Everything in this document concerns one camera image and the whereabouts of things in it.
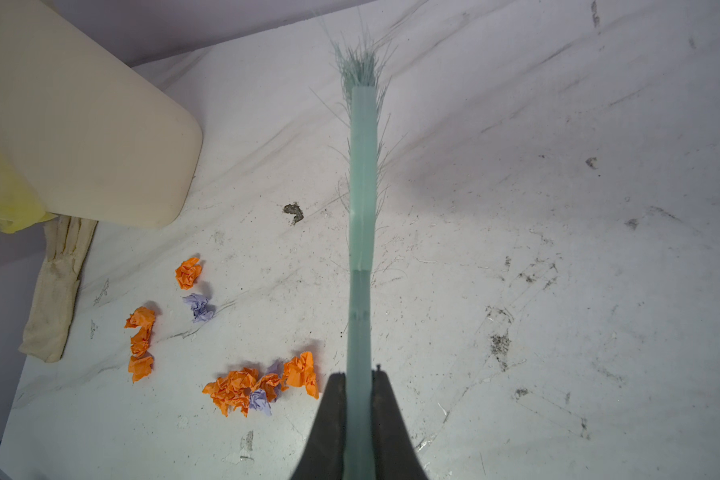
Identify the orange paper scraps far left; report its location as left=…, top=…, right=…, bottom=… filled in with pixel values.
left=124, top=307, right=156, bottom=383

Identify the cream fabric glove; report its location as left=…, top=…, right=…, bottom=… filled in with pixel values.
left=19, top=215, right=97, bottom=363

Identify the orange purple scraps centre left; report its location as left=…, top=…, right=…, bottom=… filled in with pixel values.
left=175, top=257, right=320, bottom=417

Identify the beige trash bin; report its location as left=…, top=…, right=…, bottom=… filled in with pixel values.
left=0, top=1, right=203, bottom=228

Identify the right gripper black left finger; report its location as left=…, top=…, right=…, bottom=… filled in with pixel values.
left=291, top=373, right=347, bottom=480

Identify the yellow plastic bin liner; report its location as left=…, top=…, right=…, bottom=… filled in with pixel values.
left=0, top=150, right=55, bottom=234

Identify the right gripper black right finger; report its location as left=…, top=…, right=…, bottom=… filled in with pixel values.
left=371, top=367, right=428, bottom=480

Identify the green hand brush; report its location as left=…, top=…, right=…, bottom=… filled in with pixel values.
left=329, top=28, right=389, bottom=479

